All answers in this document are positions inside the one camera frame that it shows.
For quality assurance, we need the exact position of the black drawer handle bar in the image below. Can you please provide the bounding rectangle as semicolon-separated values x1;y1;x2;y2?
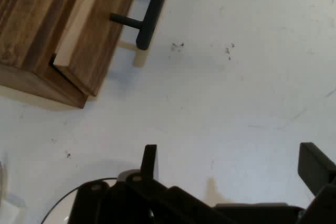
109;0;174;51

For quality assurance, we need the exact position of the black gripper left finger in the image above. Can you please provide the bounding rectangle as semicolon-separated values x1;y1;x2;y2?
68;144;232;224

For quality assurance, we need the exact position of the wooden drawer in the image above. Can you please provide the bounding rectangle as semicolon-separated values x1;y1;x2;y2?
49;0;144;97

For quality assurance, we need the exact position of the dark wooden cabinet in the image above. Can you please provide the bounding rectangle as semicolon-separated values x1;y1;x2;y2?
0;0;89;109

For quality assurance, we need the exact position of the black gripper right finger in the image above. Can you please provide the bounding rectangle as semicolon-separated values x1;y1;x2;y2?
297;142;336;224

